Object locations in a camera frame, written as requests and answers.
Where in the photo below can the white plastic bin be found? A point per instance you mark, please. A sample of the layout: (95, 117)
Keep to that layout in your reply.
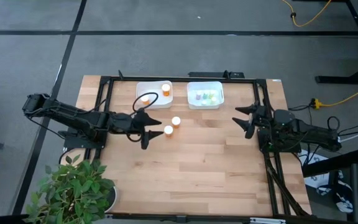
(145, 87)
(193, 87)

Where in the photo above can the green leafy plant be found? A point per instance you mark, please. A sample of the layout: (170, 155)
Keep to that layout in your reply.
(73, 189)

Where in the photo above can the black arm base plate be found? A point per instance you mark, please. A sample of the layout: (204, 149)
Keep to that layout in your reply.
(73, 144)
(286, 150)

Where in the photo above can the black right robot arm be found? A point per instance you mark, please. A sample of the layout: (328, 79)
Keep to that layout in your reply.
(309, 130)

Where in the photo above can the green pill bottle white cap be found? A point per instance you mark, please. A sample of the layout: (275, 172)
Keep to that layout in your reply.
(205, 96)

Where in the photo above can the white plant pot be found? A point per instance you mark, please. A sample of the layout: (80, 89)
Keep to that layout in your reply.
(112, 196)

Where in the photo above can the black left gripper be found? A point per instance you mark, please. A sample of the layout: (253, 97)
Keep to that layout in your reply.
(129, 123)

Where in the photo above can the pale teal pill bottle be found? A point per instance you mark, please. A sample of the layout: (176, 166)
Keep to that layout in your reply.
(213, 99)

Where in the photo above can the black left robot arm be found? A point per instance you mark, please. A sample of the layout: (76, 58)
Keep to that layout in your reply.
(67, 113)

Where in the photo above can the black bar device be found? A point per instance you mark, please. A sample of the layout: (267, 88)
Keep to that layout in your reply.
(210, 74)

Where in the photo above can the blue white patterned bag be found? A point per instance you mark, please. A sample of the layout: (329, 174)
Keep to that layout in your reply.
(315, 180)

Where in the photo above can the black aluminium table frame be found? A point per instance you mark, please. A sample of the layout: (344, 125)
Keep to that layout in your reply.
(104, 79)

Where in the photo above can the pink pill bottle white cap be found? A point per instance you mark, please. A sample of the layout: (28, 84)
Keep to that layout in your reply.
(198, 96)

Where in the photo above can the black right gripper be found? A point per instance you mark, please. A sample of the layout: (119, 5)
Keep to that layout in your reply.
(263, 119)

